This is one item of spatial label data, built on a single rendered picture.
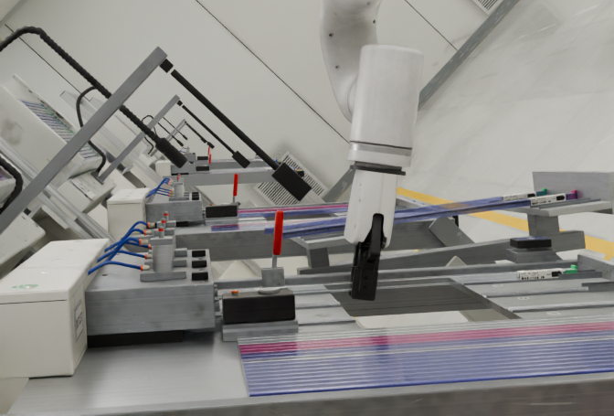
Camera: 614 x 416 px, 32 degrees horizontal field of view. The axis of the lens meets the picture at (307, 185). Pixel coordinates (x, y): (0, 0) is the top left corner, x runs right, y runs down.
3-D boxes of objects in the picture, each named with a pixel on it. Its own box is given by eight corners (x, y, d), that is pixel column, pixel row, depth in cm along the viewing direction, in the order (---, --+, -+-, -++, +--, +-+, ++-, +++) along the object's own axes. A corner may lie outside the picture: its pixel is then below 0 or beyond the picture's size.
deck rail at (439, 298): (581, 301, 157) (580, 258, 156) (586, 303, 155) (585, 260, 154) (86, 331, 149) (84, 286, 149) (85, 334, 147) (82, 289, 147)
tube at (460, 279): (574, 275, 147) (573, 267, 147) (577, 276, 145) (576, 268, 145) (203, 298, 141) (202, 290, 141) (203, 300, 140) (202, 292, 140)
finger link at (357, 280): (356, 248, 142) (350, 297, 142) (360, 250, 139) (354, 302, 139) (380, 250, 142) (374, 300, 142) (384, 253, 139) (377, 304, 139)
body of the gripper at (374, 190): (345, 156, 147) (334, 238, 147) (356, 158, 137) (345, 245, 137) (398, 164, 148) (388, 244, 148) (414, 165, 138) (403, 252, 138)
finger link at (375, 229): (372, 195, 140) (364, 224, 144) (375, 239, 135) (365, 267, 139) (381, 196, 140) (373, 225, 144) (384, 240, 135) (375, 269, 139)
